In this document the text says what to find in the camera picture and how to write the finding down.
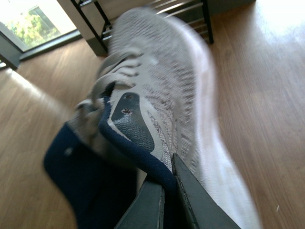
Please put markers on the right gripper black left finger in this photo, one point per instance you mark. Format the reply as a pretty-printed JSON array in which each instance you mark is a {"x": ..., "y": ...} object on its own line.
[{"x": 147, "y": 210}]

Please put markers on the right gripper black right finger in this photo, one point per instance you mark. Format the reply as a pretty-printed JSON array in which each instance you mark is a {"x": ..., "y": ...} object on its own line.
[{"x": 201, "y": 211}]

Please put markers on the grey sneaker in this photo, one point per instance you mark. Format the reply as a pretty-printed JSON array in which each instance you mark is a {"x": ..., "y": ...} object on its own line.
[{"x": 154, "y": 96}]

